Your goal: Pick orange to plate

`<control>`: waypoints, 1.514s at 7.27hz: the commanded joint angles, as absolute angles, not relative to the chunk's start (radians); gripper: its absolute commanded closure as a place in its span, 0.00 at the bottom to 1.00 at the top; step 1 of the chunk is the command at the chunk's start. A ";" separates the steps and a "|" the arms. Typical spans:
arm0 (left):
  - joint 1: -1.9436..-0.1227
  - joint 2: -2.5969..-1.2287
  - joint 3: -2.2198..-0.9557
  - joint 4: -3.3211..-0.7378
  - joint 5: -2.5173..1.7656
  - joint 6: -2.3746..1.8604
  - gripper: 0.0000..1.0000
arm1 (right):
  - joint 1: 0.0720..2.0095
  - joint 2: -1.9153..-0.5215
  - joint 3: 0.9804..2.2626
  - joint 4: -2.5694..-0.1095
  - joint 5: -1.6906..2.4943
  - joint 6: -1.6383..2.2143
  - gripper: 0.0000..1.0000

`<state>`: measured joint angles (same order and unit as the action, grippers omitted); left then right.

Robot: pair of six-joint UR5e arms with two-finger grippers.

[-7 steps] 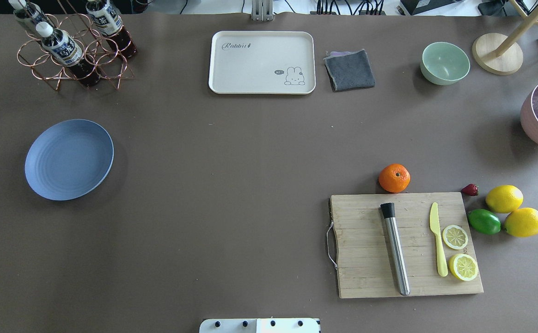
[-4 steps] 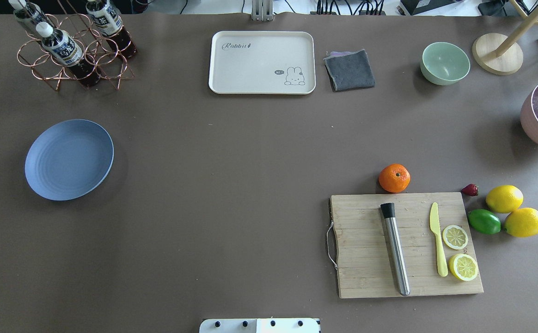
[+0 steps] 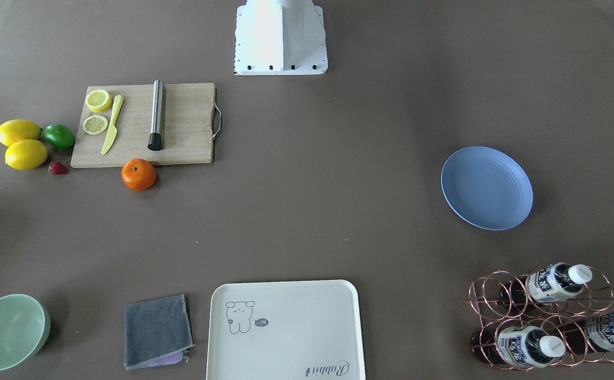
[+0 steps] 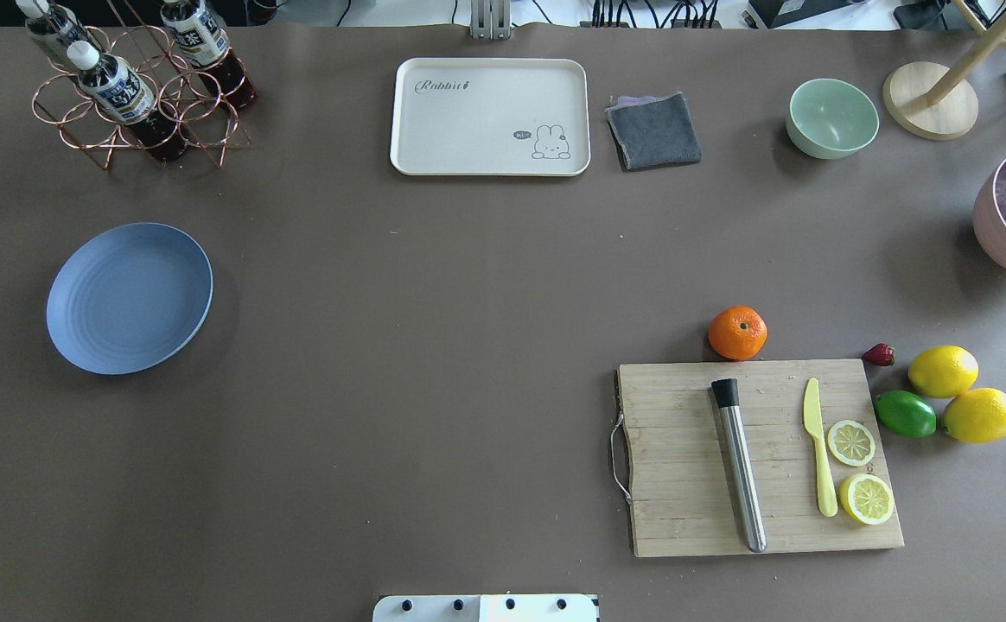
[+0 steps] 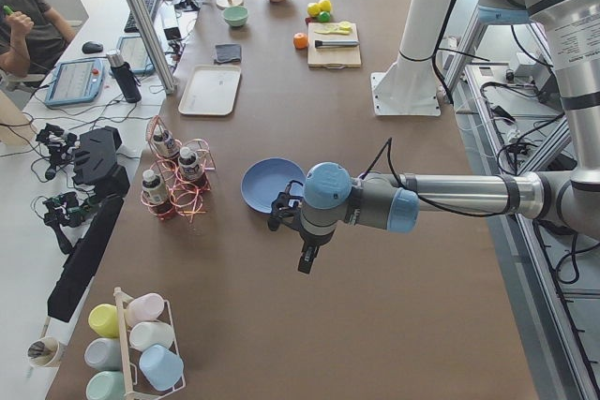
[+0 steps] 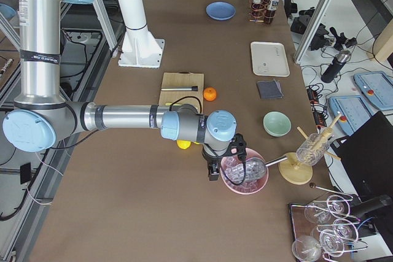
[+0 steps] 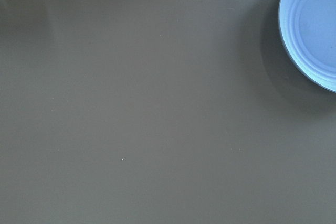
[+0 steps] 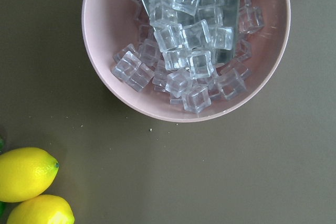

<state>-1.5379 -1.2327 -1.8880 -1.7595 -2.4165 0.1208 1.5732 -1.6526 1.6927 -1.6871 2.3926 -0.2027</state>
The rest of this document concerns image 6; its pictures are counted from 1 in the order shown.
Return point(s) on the copper wire bottle rack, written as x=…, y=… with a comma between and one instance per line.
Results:
x=263, y=11

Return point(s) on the cream rabbit tray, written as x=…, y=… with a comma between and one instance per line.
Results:
x=269, y=59

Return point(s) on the black thermos bottle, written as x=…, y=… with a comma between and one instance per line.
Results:
x=335, y=66

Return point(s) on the tea bottle white cap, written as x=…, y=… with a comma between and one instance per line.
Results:
x=270, y=11

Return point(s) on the blue teach pendant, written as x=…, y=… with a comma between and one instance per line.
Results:
x=376, y=87
x=354, y=111

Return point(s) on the wooden cutting board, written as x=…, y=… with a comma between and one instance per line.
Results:
x=180, y=80

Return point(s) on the aluminium frame post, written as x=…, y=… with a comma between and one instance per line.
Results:
x=311, y=30

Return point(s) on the wooden cup tree stand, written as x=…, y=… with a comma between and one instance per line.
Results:
x=296, y=172

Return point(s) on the metal ice scoop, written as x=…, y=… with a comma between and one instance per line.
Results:
x=257, y=168

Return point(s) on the pink bowl with ice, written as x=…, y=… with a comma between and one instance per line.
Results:
x=233, y=175

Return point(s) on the grey folded cloth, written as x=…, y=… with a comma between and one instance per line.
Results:
x=269, y=89

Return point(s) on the yellow lemon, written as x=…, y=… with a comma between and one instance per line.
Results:
x=183, y=144

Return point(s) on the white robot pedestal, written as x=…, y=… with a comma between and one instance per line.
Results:
x=139, y=48

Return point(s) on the wine glass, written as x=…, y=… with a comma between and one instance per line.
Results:
x=331, y=244
x=306, y=248
x=317, y=212

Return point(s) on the clear glass mug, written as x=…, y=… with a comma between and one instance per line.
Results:
x=312, y=149

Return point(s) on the blue plate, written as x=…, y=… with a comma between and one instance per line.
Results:
x=220, y=11

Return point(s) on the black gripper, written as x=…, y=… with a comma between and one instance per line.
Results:
x=209, y=159

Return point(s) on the orange fruit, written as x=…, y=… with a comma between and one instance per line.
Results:
x=209, y=94

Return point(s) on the green bowl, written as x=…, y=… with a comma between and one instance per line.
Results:
x=276, y=124

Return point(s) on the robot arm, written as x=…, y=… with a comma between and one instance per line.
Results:
x=42, y=117

